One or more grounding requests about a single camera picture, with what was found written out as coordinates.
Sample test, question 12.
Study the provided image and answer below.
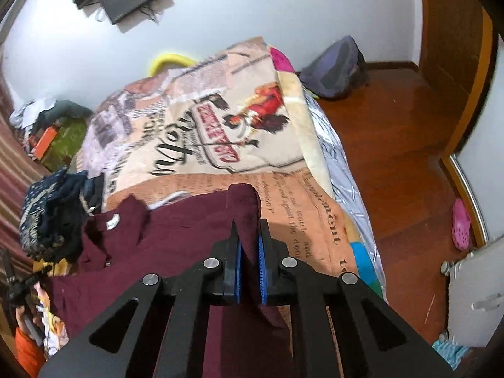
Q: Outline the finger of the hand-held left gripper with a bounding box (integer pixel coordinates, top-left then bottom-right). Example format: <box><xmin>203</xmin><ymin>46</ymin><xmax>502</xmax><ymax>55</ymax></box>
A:
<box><xmin>258</xmin><ymin>218</ymin><xmax>455</xmax><ymax>378</ymax></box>
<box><xmin>37</xmin><ymin>220</ymin><xmax>243</xmax><ymax>378</ymax></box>

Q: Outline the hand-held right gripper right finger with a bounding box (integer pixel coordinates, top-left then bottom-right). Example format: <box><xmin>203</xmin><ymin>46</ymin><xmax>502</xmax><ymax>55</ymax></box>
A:
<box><xmin>24</xmin><ymin>265</ymin><xmax>53</xmax><ymax>286</ymax></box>

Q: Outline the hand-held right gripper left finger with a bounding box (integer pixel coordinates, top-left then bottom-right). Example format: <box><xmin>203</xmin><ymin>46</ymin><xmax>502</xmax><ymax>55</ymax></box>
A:
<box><xmin>1</xmin><ymin>249</ymin><xmax>13</xmax><ymax>284</ymax></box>

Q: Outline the maroon button shirt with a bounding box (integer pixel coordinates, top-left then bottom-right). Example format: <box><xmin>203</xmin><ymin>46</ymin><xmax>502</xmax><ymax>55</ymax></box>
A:
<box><xmin>49</xmin><ymin>183</ymin><xmax>294</xmax><ymax>378</ymax></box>

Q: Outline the person's left hand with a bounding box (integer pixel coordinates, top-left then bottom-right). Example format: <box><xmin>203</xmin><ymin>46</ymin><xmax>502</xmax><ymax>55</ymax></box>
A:
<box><xmin>15</xmin><ymin>308</ymin><xmax>45</xmax><ymax>343</ymax></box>

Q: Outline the yellow cloth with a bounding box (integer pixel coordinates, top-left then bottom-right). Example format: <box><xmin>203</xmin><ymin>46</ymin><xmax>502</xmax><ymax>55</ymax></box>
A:
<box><xmin>33</xmin><ymin>258</ymin><xmax>73</xmax><ymax>278</ymax></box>

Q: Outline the dark patterned sweater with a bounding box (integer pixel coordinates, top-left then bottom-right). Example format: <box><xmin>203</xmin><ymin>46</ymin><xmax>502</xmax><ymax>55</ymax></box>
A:
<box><xmin>20</xmin><ymin>169</ymin><xmax>79</xmax><ymax>258</ymax></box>

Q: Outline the striped brown curtain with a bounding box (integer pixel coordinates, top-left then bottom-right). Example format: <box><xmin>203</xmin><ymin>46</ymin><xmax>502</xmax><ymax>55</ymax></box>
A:
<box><xmin>0</xmin><ymin>59</ymin><xmax>52</xmax><ymax>278</ymax></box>

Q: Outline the dark navy garment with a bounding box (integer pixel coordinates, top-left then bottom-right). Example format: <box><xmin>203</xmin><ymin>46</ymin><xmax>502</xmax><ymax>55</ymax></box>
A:
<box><xmin>39</xmin><ymin>173</ymin><xmax>105</xmax><ymax>264</ymax></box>

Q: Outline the white patterned bedsheet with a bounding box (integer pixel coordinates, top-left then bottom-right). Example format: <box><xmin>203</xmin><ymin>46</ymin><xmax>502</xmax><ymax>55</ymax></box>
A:
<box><xmin>305</xmin><ymin>94</ymin><xmax>388</xmax><ymax>304</ymax></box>

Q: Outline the orange box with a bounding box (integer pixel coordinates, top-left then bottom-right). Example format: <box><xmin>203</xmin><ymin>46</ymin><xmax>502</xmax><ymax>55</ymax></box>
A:
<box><xmin>31</xmin><ymin>126</ymin><xmax>60</xmax><ymax>159</ymax></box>

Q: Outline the green patterned cloth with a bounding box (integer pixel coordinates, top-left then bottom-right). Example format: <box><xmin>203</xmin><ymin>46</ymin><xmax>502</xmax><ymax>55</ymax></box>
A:
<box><xmin>41</xmin><ymin>120</ymin><xmax>88</xmax><ymax>172</ymax></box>

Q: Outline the printed blanket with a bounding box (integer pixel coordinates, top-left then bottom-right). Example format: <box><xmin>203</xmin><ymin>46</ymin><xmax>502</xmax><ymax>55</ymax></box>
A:
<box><xmin>37</xmin><ymin>37</ymin><xmax>384</xmax><ymax>359</ymax></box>

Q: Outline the white crumpled cloth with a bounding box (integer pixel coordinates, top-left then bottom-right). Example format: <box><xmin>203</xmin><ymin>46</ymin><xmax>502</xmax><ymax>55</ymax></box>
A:
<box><xmin>10</xmin><ymin>96</ymin><xmax>58</xmax><ymax>127</ymax></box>

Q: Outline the grey cushion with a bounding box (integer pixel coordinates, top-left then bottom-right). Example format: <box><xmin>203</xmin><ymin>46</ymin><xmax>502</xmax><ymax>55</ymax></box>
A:
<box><xmin>45</xmin><ymin>100</ymin><xmax>94</xmax><ymax>121</ymax></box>

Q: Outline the teal cloth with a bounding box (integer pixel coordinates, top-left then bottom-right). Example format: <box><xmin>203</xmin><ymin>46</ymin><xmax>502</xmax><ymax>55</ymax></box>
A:
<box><xmin>432</xmin><ymin>339</ymin><xmax>471</xmax><ymax>369</ymax></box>

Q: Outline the pink slipper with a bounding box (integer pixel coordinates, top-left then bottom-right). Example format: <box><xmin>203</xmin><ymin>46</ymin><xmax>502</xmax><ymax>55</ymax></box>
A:
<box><xmin>451</xmin><ymin>199</ymin><xmax>472</xmax><ymax>251</ymax></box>

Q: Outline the grey purple backpack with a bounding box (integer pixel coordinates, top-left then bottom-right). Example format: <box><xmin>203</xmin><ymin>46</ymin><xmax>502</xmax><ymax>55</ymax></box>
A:
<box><xmin>299</xmin><ymin>35</ymin><xmax>369</xmax><ymax>100</ymax></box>

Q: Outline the yellow round object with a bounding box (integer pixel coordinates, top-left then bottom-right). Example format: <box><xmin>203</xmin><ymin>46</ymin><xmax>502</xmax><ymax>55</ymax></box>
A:
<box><xmin>149</xmin><ymin>51</ymin><xmax>198</xmax><ymax>76</ymax></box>

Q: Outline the wooden wardrobe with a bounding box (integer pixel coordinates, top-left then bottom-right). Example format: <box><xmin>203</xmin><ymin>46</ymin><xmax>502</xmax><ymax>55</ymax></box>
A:
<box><xmin>439</xmin><ymin>6</ymin><xmax>497</xmax><ymax>245</ymax></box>

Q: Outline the small black monitor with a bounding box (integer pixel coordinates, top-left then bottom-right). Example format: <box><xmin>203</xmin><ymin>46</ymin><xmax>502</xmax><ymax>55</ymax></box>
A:
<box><xmin>100</xmin><ymin>0</ymin><xmax>164</xmax><ymax>25</ymax></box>

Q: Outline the brown wooden door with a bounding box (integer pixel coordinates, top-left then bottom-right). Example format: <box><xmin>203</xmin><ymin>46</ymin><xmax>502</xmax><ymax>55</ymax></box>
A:
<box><xmin>417</xmin><ymin>0</ymin><xmax>486</xmax><ymax>99</ymax></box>

